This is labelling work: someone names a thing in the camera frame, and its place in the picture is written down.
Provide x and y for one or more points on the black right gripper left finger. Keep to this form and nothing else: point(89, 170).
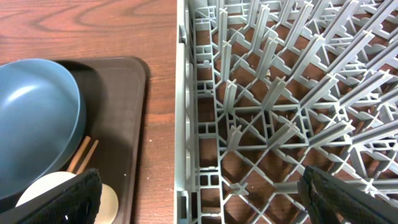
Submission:
point(74, 201)

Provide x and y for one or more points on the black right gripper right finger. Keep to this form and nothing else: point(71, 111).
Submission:
point(325, 196)

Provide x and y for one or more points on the grey dishwasher rack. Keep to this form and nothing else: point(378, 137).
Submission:
point(264, 89)

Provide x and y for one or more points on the white cup green inside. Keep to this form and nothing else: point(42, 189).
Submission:
point(108, 208)

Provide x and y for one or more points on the right wooden chopstick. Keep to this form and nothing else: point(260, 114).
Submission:
point(87, 158)

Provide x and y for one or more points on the wooden chopstick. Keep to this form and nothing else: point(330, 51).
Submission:
point(87, 158)
point(78, 154)

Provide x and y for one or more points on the left wooden chopstick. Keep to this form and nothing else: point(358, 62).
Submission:
point(78, 154)

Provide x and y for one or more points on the dark blue plate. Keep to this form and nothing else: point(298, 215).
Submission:
point(43, 116)

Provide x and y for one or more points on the brown serving tray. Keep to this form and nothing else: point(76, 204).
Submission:
point(114, 92)

